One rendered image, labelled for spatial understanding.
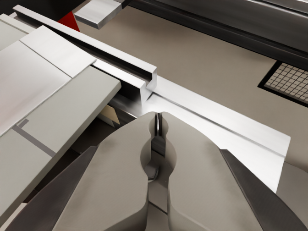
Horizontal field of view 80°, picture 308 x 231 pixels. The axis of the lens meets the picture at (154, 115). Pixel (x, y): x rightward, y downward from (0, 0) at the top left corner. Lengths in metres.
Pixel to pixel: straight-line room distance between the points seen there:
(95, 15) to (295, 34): 0.30
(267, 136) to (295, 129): 1.35
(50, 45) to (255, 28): 0.31
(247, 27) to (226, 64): 1.31
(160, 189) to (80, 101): 0.13
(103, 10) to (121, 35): 1.63
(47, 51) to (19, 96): 0.06
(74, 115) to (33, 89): 0.05
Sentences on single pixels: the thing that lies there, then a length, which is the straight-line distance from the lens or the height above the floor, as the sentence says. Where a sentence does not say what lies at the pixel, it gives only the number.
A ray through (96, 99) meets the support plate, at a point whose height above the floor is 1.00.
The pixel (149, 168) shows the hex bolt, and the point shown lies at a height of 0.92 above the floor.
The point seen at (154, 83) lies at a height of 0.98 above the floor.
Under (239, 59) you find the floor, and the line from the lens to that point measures 1.77.
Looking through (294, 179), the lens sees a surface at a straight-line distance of 0.32.
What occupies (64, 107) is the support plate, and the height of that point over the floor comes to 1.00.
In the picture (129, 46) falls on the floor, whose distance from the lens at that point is 1.75.
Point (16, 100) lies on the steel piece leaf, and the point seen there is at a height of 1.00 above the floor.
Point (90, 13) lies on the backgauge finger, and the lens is 0.25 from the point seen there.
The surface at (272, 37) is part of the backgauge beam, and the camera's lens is 0.39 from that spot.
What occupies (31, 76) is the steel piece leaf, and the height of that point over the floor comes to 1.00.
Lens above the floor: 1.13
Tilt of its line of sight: 61 degrees down
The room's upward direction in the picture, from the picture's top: 1 degrees counter-clockwise
